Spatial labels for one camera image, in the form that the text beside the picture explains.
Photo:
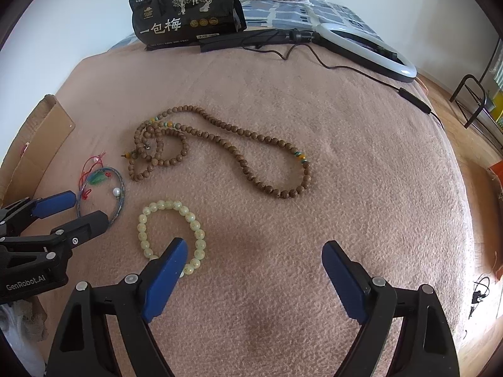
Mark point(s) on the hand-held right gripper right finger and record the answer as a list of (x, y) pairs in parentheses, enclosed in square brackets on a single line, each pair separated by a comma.
[(346, 282)]

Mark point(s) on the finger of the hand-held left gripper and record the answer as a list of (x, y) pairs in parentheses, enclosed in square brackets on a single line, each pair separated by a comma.
[(57, 203), (88, 224)]

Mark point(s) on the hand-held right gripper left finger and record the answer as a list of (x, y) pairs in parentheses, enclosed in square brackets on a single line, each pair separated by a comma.
[(165, 279)]

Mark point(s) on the cardboard box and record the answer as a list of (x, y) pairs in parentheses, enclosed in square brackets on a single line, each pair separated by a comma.
[(43, 125)]

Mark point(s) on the white plastic bag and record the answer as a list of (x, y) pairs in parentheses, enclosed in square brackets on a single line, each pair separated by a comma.
[(15, 322)]

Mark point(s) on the pink fleece blanket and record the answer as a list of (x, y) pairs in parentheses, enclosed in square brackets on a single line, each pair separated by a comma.
[(275, 243)]

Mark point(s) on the orange object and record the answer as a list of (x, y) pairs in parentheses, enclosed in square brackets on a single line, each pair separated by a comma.
[(496, 180)]

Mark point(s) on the black folded tripod stand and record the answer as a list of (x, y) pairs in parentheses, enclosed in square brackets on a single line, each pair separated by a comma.
[(235, 41)]

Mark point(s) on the black snack bag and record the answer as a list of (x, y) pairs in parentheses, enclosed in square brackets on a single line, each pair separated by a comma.
[(184, 4)]

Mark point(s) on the blue checkered bedsheet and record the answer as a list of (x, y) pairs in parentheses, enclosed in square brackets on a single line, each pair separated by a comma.
[(275, 11)]

